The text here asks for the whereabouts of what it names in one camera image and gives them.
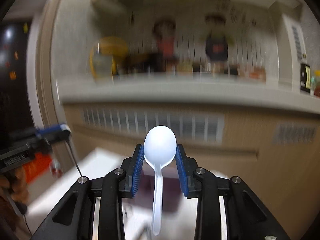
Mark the yellow-capped jar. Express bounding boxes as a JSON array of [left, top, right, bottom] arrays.
[[311, 70, 320, 98]]

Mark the small grey ventilation grille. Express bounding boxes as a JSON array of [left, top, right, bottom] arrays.
[[273, 124, 317, 145]]

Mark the thin dark metal utensil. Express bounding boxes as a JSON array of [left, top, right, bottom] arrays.
[[66, 140, 82, 176]]

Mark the white lace tablecloth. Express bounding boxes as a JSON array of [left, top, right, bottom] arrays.
[[24, 146, 231, 240]]

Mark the white plastic spoon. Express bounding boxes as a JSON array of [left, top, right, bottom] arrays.
[[144, 126, 177, 236]]

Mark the left hand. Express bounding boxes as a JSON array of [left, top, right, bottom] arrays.
[[1, 166, 29, 204]]

